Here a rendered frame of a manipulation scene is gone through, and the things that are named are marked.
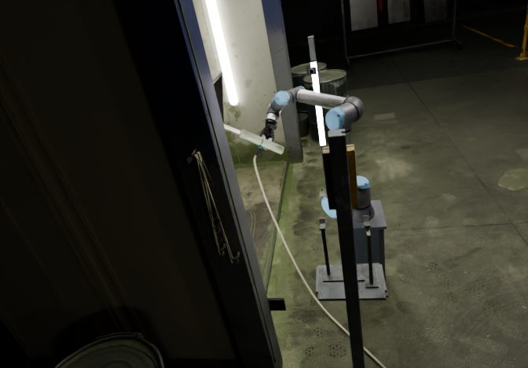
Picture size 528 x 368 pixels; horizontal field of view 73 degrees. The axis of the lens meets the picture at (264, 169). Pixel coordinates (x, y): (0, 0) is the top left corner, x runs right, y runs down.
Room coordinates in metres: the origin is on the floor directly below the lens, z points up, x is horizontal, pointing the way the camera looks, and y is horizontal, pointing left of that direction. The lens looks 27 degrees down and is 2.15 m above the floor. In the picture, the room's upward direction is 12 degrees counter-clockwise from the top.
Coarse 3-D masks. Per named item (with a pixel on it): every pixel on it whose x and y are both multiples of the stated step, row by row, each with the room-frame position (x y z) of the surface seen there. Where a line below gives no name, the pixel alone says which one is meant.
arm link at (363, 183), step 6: (360, 180) 1.96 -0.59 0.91; (366, 180) 1.95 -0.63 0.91; (360, 186) 1.90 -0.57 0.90; (366, 186) 1.91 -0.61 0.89; (360, 192) 1.90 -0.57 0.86; (366, 192) 1.91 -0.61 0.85; (360, 198) 1.88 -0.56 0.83; (366, 198) 1.90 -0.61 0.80; (360, 204) 1.90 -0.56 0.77; (366, 204) 1.90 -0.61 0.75
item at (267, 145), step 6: (228, 126) 2.15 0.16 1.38; (240, 132) 2.14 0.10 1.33; (246, 132) 2.14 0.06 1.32; (246, 138) 2.13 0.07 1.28; (252, 138) 2.12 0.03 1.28; (258, 138) 2.13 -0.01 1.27; (264, 138) 2.15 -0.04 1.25; (258, 144) 2.13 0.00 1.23; (264, 144) 2.12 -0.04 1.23; (270, 144) 2.13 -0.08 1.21; (276, 144) 2.14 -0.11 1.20; (258, 150) 2.20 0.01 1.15; (264, 150) 2.18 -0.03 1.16; (270, 150) 2.14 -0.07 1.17; (276, 150) 2.11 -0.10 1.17; (282, 150) 2.12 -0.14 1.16
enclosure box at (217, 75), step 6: (216, 72) 2.57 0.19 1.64; (216, 78) 2.45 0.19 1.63; (216, 84) 2.64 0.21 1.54; (222, 84) 2.62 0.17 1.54; (216, 90) 2.64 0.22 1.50; (222, 90) 2.62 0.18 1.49; (222, 96) 2.61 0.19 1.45; (222, 102) 2.61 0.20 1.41; (222, 108) 2.61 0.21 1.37; (222, 114) 2.64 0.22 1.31; (222, 120) 2.64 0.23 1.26
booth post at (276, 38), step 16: (272, 0) 4.12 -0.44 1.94; (272, 16) 4.12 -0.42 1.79; (272, 32) 4.13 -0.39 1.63; (272, 48) 4.14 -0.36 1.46; (288, 64) 4.14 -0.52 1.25; (288, 80) 4.11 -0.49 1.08; (288, 112) 4.12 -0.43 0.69; (288, 128) 4.13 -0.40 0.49; (288, 144) 4.13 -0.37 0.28; (288, 160) 4.14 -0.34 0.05
